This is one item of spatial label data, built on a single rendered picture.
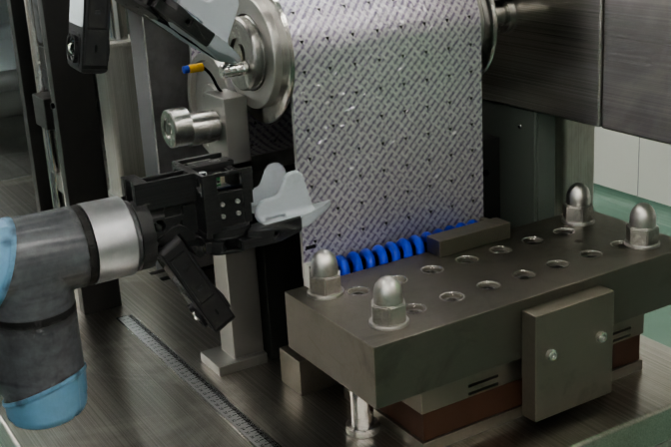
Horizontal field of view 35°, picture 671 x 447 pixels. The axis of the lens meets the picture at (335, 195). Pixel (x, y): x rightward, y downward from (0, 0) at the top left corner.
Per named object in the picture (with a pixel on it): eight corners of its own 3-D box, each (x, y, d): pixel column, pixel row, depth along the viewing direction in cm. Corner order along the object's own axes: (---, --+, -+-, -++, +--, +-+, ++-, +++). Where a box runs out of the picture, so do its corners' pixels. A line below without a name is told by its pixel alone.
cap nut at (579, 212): (554, 220, 120) (554, 182, 118) (578, 214, 122) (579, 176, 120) (577, 228, 117) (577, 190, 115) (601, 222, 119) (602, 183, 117)
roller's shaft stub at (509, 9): (445, 38, 123) (444, -1, 121) (492, 30, 126) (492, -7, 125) (468, 42, 119) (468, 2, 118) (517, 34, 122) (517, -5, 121)
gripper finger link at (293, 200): (340, 164, 105) (258, 182, 101) (344, 221, 107) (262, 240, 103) (326, 158, 108) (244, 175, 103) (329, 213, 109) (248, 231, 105)
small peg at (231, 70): (219, 62, 104) (225, 70, 104) (244, 58, 106) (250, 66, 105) (217, 73, 105) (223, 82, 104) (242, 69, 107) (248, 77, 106)
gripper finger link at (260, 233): (308, 220, 103) (225, 239, 99) (309, 234, 103) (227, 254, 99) (286, 208, 107) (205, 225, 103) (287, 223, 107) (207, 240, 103)
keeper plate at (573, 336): (521, 414, 103) (521, 309, 99) (597, 384, 107) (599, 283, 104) (538, 425, 101) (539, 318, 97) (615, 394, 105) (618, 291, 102)
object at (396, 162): (303, 278, 110) (291, 104, 105) (480, 229, 122) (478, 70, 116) (305, 279, 110) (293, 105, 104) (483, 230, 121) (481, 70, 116)
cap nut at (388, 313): (360, 320, 97) (358, 274, 95) (394, 310, 98) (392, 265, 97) (383, 334, 94) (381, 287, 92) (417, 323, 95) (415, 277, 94)
